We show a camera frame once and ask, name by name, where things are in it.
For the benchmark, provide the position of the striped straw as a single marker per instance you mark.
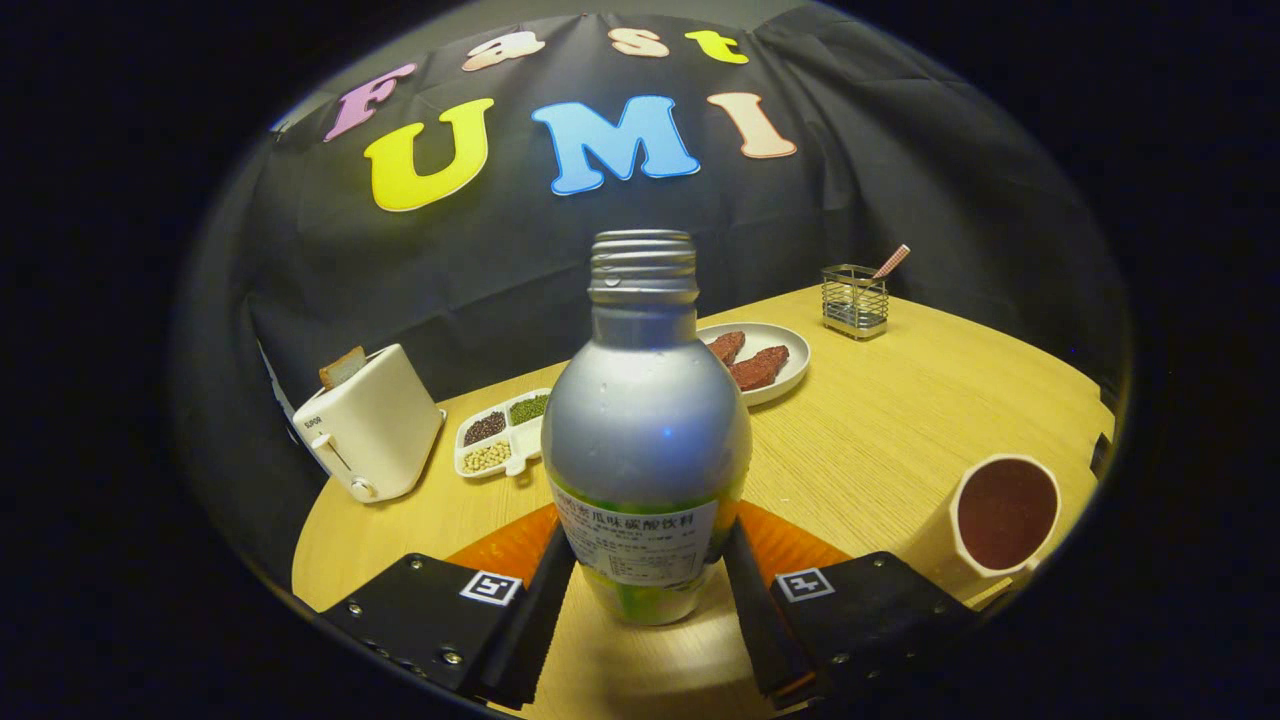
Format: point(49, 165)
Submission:
point(891, 261)

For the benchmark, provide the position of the red meat piece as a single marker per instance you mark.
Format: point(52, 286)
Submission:
point(727, 348)
point(760, 368)

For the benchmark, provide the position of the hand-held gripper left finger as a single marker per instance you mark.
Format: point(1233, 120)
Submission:
point(530, 640)

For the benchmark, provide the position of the white toaster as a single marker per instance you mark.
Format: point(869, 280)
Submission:
point(380, 430)

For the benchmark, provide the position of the silver juice bottle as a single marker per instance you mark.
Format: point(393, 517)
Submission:
point(645, 420)

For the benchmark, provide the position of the wooden table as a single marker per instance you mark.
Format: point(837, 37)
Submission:
point(850, 450)

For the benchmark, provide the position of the toast slice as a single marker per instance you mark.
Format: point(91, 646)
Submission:
point(343, 368)

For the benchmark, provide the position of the white oval plate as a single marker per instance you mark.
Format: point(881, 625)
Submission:
point(782, 340)

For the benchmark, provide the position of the white divided bean dish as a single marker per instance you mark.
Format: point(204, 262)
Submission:
point(512, 440)

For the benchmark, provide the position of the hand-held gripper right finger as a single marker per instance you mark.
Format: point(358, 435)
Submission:
point(765, 630)

